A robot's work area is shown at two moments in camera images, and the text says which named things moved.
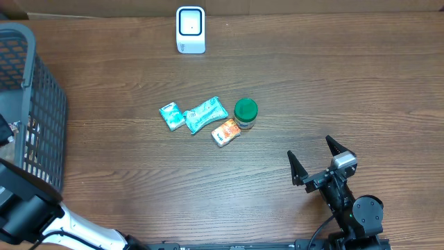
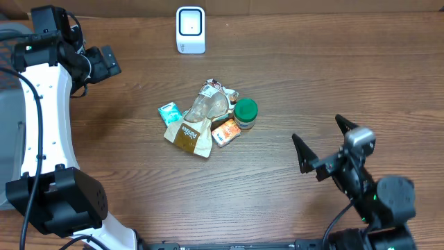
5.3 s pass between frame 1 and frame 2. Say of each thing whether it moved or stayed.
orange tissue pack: stayed
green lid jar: stayed
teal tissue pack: stayed
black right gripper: moved
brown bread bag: moved
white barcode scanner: stayed
